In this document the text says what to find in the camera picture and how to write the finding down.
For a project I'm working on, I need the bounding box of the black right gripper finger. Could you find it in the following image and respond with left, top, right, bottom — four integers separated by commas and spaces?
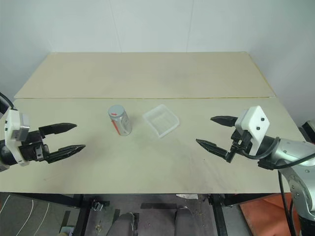
210, 116, 239, 127
195, 139, 234, 163

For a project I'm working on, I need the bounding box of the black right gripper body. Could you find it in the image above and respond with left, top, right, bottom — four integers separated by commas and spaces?
229, 129, 253, 156

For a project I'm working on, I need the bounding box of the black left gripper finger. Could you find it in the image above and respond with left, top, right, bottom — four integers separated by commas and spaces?
46, 144, 87, 165
38, 122, 78, 137

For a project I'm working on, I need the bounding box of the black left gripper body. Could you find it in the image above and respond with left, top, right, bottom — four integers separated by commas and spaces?
16, 129, 51, 163

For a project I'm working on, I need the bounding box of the clear plastic tray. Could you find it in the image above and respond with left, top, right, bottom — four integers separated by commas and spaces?
142, 104, 180, 139

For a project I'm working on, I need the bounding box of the silver and red can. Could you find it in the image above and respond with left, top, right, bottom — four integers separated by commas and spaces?
107, 104, 133, 136

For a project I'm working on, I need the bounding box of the orange cloth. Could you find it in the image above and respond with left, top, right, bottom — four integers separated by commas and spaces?
240, 195, 295, 236

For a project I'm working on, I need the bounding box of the dark rounded robot foot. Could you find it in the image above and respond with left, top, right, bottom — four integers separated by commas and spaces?
174, 206, 197, 236
112, 212, 138, 236

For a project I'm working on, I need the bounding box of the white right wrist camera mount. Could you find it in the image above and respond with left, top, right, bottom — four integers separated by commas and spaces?
234, 106, 271, 156

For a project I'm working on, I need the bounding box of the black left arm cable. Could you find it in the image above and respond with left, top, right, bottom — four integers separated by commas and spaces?
0, 92, 15, 110

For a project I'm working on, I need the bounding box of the white floor cable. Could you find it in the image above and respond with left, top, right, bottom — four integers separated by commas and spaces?
0, 194, 50, 236

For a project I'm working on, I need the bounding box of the black table frame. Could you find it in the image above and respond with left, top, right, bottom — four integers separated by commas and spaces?
0, 193, 284, 236

